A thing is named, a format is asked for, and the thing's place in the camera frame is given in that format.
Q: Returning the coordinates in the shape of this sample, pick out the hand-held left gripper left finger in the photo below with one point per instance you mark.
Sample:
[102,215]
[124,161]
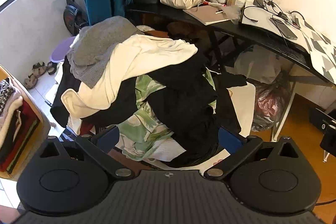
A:
[109,136]

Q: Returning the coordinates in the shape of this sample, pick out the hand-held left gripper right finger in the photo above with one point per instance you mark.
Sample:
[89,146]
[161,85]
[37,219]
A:
[229,138]

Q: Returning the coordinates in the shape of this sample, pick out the grey knit sweater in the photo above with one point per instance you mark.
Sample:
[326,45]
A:
[97,43]

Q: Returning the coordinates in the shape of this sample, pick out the stack of folded clothes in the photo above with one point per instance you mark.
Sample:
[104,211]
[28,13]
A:
[13,119]

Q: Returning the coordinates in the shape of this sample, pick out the green leaf print cloth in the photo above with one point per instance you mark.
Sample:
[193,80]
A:
[147,127]

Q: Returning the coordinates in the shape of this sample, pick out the red plastic bag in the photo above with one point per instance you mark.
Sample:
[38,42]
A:
[270,106]

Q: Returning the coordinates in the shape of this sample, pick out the black garment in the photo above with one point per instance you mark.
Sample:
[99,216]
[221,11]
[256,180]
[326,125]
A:
[183,98]

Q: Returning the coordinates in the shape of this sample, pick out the white plastic bag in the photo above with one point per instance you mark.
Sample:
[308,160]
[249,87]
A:
[258,66]

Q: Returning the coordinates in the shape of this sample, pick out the wooden shelf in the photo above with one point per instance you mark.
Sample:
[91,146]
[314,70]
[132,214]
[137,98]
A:
[34,106]

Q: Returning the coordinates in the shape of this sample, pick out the geometric patterned table cloth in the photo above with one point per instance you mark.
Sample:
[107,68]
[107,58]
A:
[319,56]

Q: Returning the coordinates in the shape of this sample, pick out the cream white garment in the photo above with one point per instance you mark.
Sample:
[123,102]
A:
[147,56]

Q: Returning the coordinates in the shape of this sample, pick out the dark sandal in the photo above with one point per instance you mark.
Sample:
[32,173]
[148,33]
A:
[51,68]

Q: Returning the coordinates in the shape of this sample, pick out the beige sandal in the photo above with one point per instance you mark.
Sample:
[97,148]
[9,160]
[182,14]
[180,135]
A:
[39,69]
[30,81]

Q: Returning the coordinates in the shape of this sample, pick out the purple stool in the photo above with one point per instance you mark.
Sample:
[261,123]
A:
[61,52]

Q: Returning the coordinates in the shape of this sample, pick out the black desk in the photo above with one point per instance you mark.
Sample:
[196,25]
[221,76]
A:
[236,29]

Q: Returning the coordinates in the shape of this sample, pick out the smartphone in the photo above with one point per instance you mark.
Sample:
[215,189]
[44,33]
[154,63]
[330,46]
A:
[284,29]

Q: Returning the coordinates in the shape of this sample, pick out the beige notebook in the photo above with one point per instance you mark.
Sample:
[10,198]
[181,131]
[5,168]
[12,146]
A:
[207,14]

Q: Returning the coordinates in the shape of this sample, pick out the black exercise bike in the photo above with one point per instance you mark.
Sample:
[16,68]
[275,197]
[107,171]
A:
[71,11]

